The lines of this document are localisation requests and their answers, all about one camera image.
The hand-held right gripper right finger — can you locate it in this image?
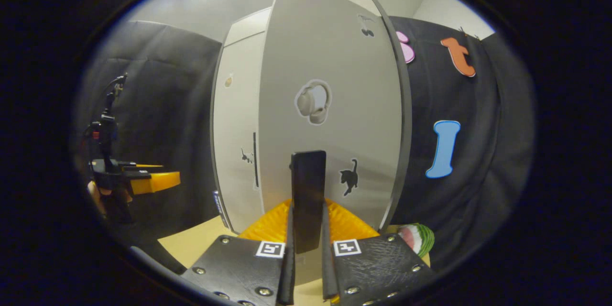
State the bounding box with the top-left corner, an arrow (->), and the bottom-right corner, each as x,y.
321,198 -> 436,306

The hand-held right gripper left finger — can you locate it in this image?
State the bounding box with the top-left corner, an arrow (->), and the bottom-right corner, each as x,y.
181,201 -> 297,306

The black door handle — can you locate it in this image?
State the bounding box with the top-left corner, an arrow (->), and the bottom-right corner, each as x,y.
252,132 -> 259,188
290,150 -> 327,254

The white cabinet door camera sticker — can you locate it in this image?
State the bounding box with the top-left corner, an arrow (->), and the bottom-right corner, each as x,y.
212,31 -> 266,232

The white double-door shoe cabinet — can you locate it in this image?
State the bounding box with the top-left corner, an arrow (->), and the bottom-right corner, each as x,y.
210,0 -> 413,235

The white cabinet door headphones sticker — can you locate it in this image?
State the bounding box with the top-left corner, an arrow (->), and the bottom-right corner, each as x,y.
258,0 -> 406,235

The watermelon slice toy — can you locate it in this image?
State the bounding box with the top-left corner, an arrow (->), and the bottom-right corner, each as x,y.
398,223 -> 435,258

